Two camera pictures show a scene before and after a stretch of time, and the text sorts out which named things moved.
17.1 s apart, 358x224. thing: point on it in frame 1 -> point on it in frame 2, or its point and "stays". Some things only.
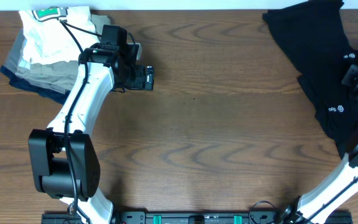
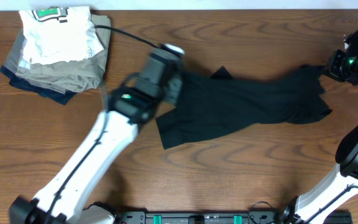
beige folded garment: [59, 76] stays
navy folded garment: [56, 94] stays
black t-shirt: [312, 35] -> [209, 107]
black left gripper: [139, 83] -> [177, 86]
